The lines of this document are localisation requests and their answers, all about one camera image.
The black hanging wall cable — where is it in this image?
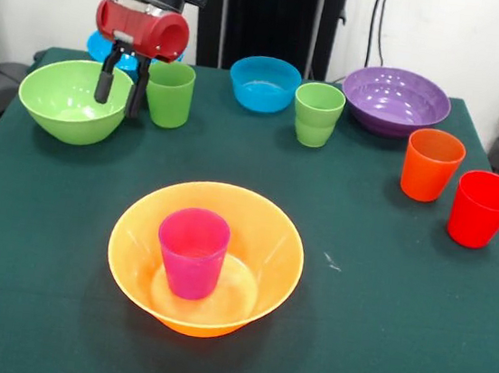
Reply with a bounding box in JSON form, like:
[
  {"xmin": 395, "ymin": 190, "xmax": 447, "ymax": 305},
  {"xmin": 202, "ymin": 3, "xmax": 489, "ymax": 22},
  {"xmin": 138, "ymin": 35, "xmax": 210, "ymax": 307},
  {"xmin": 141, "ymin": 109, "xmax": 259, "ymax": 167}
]
[{"xmin": 364, "ymin": 0, "xmax": 394, "ymax": 73}]

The purple cup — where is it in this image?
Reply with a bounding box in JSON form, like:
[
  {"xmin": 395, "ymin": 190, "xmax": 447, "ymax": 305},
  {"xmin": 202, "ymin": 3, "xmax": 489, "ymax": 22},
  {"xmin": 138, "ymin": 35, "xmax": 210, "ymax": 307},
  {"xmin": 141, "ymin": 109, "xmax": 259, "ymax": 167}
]
[{"xmin": 149, "ymin": 203, "xmax": 234, "ymax": 305}]

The stepped green cup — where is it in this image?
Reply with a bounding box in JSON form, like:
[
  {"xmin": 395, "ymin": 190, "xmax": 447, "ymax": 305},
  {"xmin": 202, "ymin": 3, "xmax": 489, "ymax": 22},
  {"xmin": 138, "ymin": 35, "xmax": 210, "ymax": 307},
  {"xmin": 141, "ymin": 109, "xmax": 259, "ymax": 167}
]
[{"xmin": 288, "ymin": 79, "xmax": 348, "ymax": 152}]

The purple bowl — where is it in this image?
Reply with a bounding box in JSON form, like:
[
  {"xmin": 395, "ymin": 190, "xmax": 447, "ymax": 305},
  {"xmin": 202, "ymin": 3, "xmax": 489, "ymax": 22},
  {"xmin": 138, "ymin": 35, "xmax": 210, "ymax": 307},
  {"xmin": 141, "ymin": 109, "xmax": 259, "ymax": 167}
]
[{"xmin": 336, "ymin": 62, "xmax": 456, "ymax": 145}]

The small blue bowl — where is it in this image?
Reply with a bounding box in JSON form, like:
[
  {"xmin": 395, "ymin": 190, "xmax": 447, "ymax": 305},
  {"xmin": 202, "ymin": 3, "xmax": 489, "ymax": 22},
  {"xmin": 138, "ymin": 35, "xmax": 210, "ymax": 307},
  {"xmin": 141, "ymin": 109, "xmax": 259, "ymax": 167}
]
[{"xmin": 224, "ymin": 51, "xmax": 305, "ymax": 118}]

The green bowl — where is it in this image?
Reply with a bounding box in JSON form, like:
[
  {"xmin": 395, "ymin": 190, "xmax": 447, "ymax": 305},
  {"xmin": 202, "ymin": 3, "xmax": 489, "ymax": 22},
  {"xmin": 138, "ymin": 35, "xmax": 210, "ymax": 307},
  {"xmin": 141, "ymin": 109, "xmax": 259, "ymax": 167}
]
[{"xmin": 13, "ymin": 52, "xmax": 138, "ymax": 153}]

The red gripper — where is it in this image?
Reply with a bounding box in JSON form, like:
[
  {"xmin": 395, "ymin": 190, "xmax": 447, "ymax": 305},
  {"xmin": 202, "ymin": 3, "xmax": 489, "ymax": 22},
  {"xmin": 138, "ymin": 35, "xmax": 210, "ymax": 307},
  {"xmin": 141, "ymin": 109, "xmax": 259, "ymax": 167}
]
[{"xmin": 84, "ymin": 0, "xmax": 194, "ymax": 125}]

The orange bowl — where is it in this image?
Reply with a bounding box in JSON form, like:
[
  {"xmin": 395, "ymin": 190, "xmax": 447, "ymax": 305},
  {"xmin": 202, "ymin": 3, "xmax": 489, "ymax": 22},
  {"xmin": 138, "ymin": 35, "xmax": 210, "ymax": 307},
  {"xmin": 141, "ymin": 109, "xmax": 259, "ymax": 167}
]
[{"xmin": 99, "ymin": 169, "xmax": 314, "ymax": 350}]

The plain green cup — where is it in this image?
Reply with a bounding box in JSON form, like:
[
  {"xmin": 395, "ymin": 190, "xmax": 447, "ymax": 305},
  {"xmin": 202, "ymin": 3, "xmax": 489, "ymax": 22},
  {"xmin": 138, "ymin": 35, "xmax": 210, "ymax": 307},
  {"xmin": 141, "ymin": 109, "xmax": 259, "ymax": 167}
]
[{"xmin": 140, "ymin": 58, "xmax": 198, "ymax": 132}]

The orange cup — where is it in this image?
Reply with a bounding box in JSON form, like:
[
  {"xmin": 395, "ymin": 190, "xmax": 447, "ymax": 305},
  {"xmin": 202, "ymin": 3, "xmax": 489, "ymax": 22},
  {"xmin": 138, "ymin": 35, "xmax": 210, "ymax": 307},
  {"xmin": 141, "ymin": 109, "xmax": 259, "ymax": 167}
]
[{"xmin": 397, "ymin": 126, "xmax": 469, "ymax": 208}]

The large blue bowl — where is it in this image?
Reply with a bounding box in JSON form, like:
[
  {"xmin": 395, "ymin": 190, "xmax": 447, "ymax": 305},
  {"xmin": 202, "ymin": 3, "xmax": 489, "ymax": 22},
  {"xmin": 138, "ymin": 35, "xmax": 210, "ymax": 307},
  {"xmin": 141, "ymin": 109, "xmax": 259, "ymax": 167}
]
[{"xmin": 82, "ymin": 29, "xmax": 187, "ymax": 89}]

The dark green table cloth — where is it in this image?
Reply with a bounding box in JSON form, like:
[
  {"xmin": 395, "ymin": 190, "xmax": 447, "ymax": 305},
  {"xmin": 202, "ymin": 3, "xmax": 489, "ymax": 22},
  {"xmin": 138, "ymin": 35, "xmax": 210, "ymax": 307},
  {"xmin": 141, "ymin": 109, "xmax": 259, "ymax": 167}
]
[{"xmin": 0, "ymin": 40, "xmax": 499, "ymax": 373}]

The red cup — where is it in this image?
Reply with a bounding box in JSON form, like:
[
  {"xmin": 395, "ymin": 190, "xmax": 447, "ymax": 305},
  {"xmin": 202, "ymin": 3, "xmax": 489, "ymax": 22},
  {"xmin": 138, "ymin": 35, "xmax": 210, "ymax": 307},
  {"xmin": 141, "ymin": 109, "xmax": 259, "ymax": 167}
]
[{"xmin": 445, "ymin": 166, "xmax": 499, "ymax": 253}]

